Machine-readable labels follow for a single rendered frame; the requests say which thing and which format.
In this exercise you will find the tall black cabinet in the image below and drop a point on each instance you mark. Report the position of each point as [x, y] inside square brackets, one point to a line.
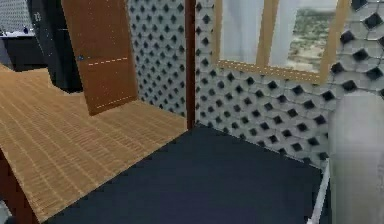
[58, 50]

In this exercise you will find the dark counter with white top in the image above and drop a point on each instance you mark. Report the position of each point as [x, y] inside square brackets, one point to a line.
[20, 46]

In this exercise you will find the brown wooden room door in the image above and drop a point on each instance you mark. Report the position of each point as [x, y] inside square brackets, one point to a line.
[103, 50]

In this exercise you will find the wooden framed window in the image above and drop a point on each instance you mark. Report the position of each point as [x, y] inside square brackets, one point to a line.
[276, 36]

